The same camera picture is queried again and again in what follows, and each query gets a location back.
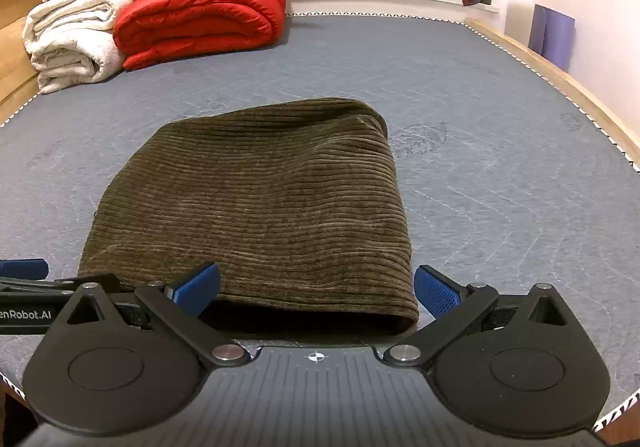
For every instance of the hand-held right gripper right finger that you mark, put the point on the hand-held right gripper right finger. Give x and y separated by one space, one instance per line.
437 292

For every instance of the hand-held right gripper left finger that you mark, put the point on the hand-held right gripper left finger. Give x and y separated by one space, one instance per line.
197 284

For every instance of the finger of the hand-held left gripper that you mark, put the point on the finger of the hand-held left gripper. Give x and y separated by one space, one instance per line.
112 283
22 268

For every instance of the white folded blanket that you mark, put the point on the white folded blanket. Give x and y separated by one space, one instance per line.
65 42

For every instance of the red folded quilt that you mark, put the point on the red folded quilt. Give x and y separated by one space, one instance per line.
200 17

